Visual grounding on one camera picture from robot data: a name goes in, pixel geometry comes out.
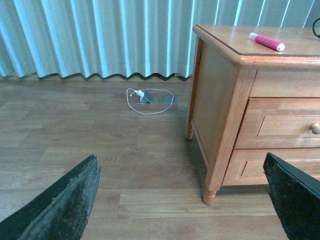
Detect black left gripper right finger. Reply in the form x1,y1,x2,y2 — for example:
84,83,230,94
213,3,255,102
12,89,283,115
263,152,320,240

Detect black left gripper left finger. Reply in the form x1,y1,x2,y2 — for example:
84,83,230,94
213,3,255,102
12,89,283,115
0,155,101,240

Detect wooden drawer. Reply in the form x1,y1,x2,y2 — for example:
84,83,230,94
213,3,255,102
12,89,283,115
222,148,320,186
235,98,320,149

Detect pink marker with white caps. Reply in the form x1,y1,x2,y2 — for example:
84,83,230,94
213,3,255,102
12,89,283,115
248,32,285,52

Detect wooden nightstand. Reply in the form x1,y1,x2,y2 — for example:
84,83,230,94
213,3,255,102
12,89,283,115
185,24,320,205

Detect open metal floor socket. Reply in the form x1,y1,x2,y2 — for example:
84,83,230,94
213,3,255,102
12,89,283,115
135,90,155,104

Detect closed metal floor socket plate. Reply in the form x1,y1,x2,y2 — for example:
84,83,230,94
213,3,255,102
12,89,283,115
159,95,179,105

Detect pale pleated curtain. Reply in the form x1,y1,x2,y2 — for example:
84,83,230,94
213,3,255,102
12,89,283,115
0,0,320,78

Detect white charging cable on floor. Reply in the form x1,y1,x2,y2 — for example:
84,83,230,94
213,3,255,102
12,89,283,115
126,87,175,116

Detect black cable on nightstand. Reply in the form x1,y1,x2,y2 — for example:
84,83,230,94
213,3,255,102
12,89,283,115
312,18,320,39

